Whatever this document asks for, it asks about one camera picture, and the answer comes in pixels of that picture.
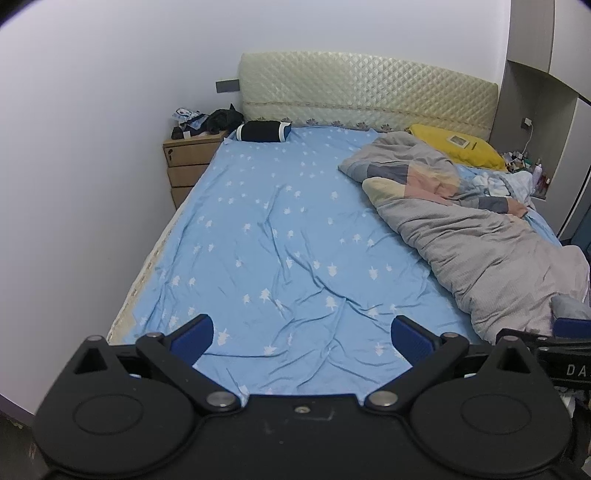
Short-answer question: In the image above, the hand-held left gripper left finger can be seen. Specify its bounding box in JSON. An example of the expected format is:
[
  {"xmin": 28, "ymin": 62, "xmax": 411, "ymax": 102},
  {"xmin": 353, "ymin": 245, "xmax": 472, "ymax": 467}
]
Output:
[{"xmin": 67, "ymin": 315, "xmax": 241, "ymax": 414}]

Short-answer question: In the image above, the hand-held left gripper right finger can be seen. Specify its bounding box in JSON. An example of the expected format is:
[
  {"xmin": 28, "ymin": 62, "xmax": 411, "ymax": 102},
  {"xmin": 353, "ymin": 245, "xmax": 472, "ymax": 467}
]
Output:
[{"xmin": 365, "ymin": 316, "xmax": 539, "ymax": 413}]

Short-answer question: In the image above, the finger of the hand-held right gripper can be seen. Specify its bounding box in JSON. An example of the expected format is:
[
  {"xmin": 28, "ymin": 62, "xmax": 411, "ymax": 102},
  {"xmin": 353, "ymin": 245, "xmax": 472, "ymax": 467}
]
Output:
[{"xmin": 498, "ymin": 318, "xmax": 591, "ymax": 346}]

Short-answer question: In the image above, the dark blue object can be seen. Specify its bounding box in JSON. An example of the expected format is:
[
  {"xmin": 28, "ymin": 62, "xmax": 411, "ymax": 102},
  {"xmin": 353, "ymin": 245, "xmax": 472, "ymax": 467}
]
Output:
[{"xmin": 570, "ymin": 231, "xmax": 591, "ymax": 259}]

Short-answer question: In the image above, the grey patchwork quilt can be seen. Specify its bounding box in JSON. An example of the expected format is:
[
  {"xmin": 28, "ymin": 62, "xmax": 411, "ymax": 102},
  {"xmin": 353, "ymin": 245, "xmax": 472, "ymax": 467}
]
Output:
[{"xmin": 337, "ymin": 131, "xmax": 591, "ymax": 344}]

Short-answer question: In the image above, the bed with blue star sheet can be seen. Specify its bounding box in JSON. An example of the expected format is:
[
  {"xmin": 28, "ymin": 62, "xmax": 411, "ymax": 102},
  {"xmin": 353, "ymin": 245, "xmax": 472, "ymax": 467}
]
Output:
[{"xmin": 106, "ymin": 124, "xmax": 591, "ymax": 398}]

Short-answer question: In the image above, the cluster of small bottles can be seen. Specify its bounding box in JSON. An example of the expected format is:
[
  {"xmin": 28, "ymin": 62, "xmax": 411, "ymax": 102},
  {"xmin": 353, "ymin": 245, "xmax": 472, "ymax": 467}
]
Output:
[{"xmin": 505, "ymin": 150, "xmax": 552, "ymax": 197}]

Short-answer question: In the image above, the wooden nightstand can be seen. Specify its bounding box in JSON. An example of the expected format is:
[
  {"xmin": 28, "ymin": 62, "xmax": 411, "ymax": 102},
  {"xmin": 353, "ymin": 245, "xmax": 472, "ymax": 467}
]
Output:
[{"xmin": 163, "ymin": 130, "xmax": 229, "ymax": 210}]

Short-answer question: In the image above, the yellow pillow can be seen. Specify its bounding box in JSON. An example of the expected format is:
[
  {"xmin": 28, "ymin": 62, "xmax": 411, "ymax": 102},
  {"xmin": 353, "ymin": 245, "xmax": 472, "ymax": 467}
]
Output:
[{"xmin": 409, "ymin": 124, "xmax": 509, "ymax": 172}]

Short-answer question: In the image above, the black neck pillow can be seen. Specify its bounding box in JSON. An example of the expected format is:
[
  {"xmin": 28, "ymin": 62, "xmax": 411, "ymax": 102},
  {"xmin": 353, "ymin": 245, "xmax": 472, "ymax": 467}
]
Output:
[{"xmin": 235, "ymin": 121, "xmax": 293, "ymax": 143}]

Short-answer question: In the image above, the black clothing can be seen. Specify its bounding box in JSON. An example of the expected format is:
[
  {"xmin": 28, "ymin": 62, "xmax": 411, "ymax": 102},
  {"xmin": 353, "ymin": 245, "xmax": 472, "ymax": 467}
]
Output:
[{"xmin": 205, "ymin": 104, "xmax": 245, "ymax": 136}]

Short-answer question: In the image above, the blue and white packet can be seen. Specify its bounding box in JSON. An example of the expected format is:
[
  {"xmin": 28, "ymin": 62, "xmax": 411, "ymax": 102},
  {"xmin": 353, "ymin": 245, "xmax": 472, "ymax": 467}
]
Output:
[{"xmin": 172, "ymin": 107, "xmax": 206, "ymax": 132}]

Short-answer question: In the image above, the cream quilted headboard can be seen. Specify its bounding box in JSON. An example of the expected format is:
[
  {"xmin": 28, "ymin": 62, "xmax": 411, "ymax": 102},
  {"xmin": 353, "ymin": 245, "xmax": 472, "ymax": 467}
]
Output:
[{"xmin": 237, "ymin": 52, "xmax": 499, "ymax": 141}]

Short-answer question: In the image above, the grey built-in wardrobe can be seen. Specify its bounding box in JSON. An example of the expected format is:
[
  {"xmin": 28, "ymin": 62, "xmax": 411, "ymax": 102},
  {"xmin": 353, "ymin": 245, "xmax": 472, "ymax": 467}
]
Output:
[{"xmin": 489, "ymin": 0, "xmax": 591, "ymax": 245}]

